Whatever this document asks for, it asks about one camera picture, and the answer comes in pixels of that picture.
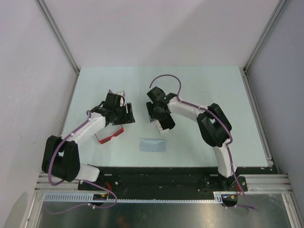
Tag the red sunglasses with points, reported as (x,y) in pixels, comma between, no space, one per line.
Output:
(108,133)

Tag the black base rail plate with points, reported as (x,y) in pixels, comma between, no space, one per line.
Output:
(147,183)

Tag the right aluminium frame post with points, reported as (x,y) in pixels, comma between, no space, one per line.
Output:
(273,20)

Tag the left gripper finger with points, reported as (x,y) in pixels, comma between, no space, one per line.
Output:
(122,121)
(129,114)

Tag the blue cleaning cloth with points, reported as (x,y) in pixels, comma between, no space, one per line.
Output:
(152,145)

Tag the white geometric glasses case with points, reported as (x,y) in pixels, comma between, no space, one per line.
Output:
(162,126)

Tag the left aluminium frame post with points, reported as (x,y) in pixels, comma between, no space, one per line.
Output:
(57,34)

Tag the aluminium frame post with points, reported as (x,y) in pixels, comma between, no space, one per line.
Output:
(273,20)
(57,34)

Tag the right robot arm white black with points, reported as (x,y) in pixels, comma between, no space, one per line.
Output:
(214,126)

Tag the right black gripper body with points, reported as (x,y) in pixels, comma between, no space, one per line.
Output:
(158,114)

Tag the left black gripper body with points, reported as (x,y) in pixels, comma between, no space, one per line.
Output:
(120,112)

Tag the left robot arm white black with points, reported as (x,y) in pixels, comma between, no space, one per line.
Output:
(61,160)

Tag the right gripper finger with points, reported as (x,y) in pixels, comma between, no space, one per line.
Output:
(150,109)
(170,120)

